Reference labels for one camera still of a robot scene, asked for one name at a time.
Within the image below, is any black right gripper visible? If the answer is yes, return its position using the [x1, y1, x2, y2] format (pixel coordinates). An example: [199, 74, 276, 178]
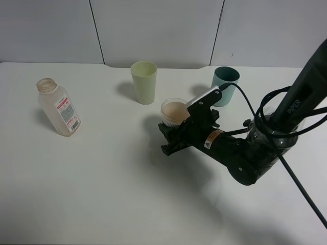
[158, 109, 238, 158]

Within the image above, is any pale green plastic cup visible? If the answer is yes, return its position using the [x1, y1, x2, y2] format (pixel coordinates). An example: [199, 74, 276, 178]
[131, 61, 157, 105]

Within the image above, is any translucent plastic drink bottle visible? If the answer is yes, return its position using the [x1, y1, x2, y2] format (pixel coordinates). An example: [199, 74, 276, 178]
[36, 78, 81, 137]

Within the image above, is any black right cable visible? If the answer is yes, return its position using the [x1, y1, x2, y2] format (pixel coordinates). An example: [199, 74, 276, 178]
[219, 83, 327, 229]

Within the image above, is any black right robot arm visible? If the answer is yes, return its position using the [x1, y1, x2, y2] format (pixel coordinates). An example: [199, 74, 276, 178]
[158, 43, 326, 186]

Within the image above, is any glass cup with blue sleeve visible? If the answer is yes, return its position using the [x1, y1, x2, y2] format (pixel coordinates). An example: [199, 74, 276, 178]
[160, 98, 190, 128]

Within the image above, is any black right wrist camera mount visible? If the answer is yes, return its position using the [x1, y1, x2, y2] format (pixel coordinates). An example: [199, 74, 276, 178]
[186, 86, 222, 130]

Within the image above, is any teal plastic cup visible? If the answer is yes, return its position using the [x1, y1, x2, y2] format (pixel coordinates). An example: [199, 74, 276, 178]
[212, 66, 240, 107]

